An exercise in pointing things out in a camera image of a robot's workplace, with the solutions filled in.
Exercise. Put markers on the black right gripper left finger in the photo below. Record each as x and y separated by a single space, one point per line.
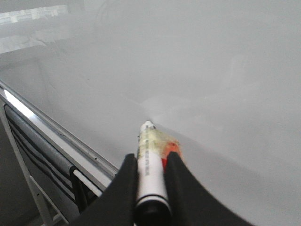
115 207

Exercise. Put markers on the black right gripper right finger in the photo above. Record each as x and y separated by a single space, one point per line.
191 204

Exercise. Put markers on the white marker with red magnet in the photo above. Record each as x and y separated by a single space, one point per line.
152 205

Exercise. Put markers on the white metal stand frame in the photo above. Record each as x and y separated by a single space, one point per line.
93 170

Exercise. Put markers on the white whiteboard with aluminium frame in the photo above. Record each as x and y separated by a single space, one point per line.
221 76

